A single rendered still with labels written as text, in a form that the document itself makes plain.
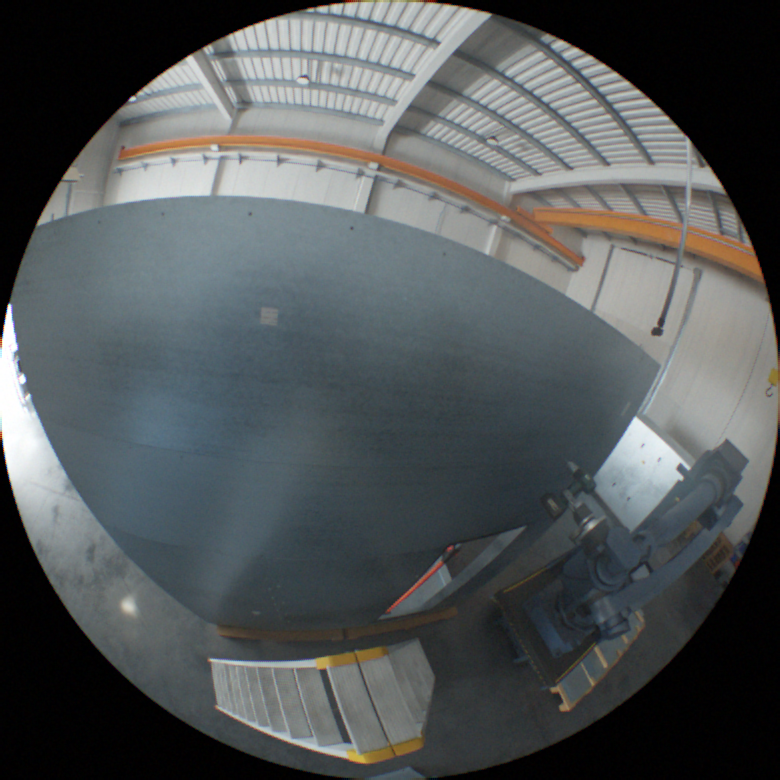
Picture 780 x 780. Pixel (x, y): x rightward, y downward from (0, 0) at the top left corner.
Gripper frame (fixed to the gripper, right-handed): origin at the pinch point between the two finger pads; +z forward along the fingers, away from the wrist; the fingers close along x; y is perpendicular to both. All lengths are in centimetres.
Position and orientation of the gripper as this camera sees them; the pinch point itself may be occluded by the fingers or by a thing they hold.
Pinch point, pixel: (567, 496)
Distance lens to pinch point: 119.2
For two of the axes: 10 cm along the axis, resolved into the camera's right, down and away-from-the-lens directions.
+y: 8.2, -5.6, -1.0
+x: -5.1, -6.6, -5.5
